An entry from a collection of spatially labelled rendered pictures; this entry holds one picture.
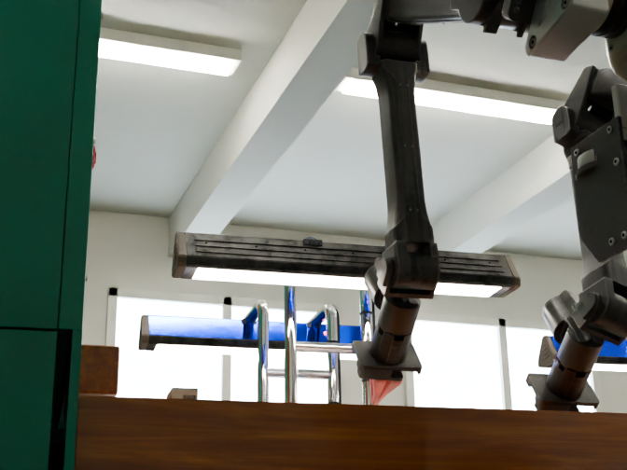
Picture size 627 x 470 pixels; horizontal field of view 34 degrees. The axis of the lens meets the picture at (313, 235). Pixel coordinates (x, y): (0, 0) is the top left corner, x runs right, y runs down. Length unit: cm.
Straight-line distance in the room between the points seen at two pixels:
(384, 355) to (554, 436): 28
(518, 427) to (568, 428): 8
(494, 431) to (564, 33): 58
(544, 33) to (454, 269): 74
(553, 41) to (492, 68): 409
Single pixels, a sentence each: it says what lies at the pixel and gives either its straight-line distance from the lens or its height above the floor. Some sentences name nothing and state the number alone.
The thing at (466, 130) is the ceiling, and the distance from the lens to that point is 595.
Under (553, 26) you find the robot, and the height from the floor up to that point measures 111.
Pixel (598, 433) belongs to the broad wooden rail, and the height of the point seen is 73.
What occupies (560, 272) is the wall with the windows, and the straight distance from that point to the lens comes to 830.
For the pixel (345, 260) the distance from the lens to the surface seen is 180.
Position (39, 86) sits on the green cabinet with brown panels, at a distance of 147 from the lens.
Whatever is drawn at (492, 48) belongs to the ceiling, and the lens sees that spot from 515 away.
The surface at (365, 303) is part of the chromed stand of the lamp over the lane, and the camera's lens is 199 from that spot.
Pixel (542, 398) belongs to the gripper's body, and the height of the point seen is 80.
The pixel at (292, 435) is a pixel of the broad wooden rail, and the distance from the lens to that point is 140.
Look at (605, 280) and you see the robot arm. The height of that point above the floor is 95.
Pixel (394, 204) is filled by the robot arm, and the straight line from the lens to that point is 158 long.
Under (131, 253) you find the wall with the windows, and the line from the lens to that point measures 706.
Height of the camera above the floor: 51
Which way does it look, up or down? 19 degrees up
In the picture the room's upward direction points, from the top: 1 degrees counter-clockwise
